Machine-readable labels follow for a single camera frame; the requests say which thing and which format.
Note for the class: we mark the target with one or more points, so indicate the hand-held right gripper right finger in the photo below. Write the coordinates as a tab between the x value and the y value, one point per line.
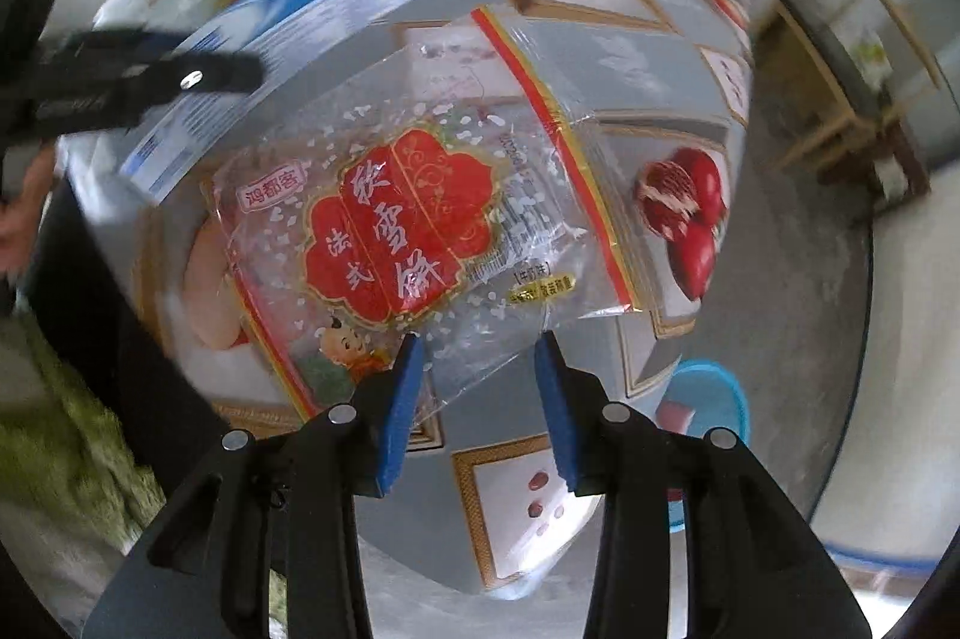
559	421

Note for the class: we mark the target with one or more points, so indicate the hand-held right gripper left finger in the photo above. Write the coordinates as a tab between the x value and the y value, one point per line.
401	421

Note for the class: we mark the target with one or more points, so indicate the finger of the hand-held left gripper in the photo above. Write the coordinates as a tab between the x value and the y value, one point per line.
202	78

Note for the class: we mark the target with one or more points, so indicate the long red snack packet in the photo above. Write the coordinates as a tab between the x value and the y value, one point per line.
675	415

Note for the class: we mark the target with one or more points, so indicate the blue and white box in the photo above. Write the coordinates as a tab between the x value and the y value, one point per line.
315	1

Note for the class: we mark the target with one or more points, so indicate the blue plastic basket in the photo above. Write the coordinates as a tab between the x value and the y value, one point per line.
720	399

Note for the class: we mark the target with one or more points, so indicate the clear snack bag red label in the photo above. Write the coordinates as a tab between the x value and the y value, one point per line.
420	219

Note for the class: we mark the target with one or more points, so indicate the person's left hand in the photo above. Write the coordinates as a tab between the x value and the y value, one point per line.
26	219

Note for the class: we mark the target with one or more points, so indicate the white tub blue rim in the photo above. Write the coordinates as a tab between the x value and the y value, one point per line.
874	560

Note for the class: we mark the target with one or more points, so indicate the fruit print tablecloth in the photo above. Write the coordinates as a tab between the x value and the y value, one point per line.
637	84

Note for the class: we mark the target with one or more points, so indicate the wooden chair dark seat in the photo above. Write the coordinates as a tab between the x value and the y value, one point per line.
832	76

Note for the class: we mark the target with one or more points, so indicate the white and green bag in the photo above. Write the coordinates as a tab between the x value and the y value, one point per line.
872	54

